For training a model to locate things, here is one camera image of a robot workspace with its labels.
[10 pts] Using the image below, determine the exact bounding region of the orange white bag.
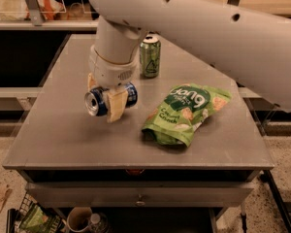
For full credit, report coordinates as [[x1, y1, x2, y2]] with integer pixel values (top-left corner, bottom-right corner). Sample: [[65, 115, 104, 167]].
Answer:
[[0, 0, 66, 20]]

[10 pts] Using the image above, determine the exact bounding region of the green snack bag in basket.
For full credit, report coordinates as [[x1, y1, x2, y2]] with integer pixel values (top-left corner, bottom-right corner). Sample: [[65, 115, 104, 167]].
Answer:
[[17, 203, 65, 233]]

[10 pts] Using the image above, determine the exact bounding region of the blue pepsi can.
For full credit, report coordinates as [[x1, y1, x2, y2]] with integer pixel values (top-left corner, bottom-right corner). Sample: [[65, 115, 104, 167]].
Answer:
[[84, 83, 138, 117]]

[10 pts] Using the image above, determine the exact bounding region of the green soda can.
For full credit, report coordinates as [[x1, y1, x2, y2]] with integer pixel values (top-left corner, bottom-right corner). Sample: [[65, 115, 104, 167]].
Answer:
[[140, 35, 161, 78]]

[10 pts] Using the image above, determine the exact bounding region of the grey table drawer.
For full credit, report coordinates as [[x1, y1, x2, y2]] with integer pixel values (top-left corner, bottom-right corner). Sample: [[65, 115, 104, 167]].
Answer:
[[26, 182, 253, 208]]

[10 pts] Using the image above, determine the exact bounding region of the green chip bag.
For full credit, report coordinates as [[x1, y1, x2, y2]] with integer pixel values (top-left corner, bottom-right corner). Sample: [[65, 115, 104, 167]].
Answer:
[[142, 83, 232, 147]]

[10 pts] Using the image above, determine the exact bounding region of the black wire basket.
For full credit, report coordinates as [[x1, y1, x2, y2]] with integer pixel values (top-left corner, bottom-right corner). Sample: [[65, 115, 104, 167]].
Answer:
[[5, 193, 68, 233]]

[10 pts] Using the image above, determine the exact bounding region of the brown paper cup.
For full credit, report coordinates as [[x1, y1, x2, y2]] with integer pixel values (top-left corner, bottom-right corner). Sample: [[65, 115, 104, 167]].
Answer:
[[67, 207, 92, 233]]

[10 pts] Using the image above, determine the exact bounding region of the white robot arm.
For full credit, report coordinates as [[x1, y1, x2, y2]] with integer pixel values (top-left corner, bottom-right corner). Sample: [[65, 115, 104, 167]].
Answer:
[[89, 0, 291, 114]]

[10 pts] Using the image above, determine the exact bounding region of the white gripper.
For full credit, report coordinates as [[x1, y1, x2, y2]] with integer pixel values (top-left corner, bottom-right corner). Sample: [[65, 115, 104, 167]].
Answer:
[[87, 46, 138, 123]]

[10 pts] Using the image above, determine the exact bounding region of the clear plastic bottle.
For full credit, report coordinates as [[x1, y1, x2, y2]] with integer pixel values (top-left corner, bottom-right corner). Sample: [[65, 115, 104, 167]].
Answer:
[[88, 214, 110, 233]]

